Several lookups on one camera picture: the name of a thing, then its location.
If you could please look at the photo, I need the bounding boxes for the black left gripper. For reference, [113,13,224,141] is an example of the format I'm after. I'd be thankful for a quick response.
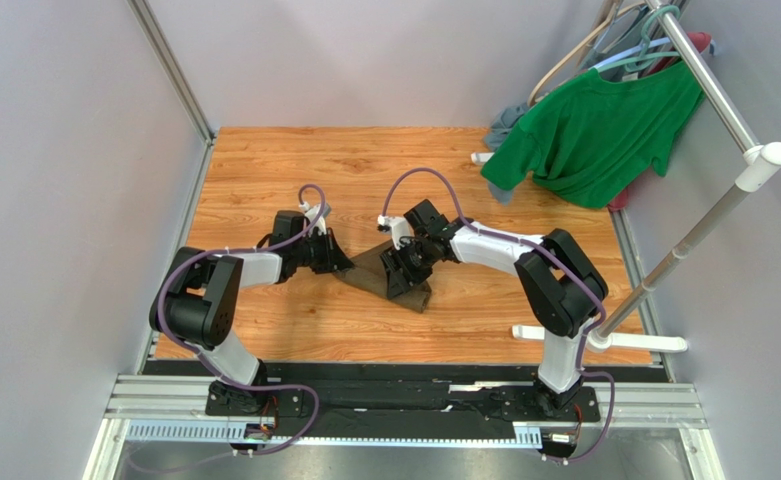
[293,228,354,275]

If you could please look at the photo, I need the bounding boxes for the brown cloth napkin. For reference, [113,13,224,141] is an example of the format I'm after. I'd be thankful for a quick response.
[334,242,432,314]

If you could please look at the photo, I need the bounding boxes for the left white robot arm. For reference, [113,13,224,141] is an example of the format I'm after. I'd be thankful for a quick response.
[149,208,354,415]

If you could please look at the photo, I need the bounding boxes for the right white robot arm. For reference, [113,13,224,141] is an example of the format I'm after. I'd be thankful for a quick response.
[377,200,608,416]

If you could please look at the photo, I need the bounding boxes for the grey blue cloth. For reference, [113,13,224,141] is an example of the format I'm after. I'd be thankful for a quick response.
[483,103,529,205]

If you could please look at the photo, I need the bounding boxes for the green t-shirt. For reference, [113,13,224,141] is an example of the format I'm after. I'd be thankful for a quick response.
[481,63,704,209]

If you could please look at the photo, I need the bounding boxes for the teal clothes hanger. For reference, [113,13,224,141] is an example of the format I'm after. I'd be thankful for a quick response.
[592,5,681,73]

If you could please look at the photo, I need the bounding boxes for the beige clothes hanger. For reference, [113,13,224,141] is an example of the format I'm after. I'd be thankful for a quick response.
[526,0,644,107]

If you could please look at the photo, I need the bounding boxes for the light blue clothes hanger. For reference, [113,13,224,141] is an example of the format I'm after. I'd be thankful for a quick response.
[592,37,677,73]

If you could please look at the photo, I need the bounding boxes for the metal clothes rack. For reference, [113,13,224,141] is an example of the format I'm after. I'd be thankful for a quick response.
[470,0,781,354]

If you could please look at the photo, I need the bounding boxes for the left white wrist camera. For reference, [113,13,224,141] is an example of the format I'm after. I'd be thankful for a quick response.
[299,201,331,235]

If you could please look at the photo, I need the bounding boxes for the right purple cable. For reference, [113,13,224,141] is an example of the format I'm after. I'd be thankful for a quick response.
[381,166,616,465]

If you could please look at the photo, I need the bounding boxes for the purple cable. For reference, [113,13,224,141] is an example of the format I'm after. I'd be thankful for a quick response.
[381,166,616,465]
[123,183,328,475]

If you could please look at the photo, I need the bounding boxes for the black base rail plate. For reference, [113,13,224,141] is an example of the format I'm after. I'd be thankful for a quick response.
[142,360,606,440]

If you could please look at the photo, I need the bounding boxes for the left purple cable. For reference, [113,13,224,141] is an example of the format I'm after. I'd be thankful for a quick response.
[123,183,328,475]

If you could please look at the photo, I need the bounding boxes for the aluminium frame post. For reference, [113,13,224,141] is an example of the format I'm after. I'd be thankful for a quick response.
[127,0,216,146]

